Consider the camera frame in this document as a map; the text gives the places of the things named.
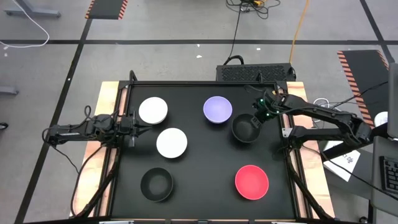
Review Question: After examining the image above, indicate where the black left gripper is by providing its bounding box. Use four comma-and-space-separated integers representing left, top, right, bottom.
119, 108, 153, 147

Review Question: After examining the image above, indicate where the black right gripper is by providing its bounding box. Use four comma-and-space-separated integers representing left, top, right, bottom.
251, 90, 280, 128

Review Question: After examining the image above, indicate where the black bowl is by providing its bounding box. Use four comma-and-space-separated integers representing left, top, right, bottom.
140, 167, 174, 202
231, 113, 262, 144

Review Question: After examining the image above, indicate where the white bowl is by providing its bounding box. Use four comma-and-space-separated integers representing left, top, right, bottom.
155, 127, 188, 159
138, 96, 169, 125

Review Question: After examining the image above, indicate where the red bowl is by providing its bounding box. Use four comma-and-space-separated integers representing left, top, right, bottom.
234, 164, 270, 201

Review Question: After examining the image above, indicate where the purple bowl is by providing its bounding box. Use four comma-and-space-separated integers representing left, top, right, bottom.
203, 95, 233, 124

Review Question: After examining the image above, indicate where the black perforated computer case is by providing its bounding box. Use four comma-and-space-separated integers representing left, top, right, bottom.
216, 63, 297, 83

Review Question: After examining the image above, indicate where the white paper sheet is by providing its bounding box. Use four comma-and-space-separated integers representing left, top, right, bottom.
323, 140, 361, 183

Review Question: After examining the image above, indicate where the black hazard-striped floor mat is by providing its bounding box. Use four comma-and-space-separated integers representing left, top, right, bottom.
336, 49, 390, 130
85, 0, 129, 21

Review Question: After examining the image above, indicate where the white round cup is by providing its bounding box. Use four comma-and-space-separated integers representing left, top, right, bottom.
374, 111, 389, 128

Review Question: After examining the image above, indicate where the grey monitor panel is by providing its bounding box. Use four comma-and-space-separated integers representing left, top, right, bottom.
387, 62, 398, 139

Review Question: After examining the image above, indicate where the grey metal foot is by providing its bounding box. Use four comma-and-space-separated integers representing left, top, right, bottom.
0, 86, 19, 96

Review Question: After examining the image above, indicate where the black keyboard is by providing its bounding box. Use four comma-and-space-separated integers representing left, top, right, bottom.
379, 155, 398, 195

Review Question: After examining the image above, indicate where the grey desk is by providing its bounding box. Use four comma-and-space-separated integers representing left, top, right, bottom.
371, 136, 398, 224

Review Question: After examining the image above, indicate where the grey metal table leg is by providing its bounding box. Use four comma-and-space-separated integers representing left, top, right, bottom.
4, 0, 62, 18

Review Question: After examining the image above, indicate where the black aluminium table frame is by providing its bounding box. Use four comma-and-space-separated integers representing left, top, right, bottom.
74, 70, 335, 224

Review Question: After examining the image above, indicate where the white coiled cable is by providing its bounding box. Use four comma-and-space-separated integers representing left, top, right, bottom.
312, 98, 331, 110

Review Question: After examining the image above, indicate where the black power cable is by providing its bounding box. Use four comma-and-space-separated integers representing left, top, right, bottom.
223, 4, 245, 66

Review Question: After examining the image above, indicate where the yellow cable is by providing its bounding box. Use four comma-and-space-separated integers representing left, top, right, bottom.
289, 0, 311, 64

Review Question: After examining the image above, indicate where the black cable bundle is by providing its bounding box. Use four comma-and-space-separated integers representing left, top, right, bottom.
226, 0, 281, 20

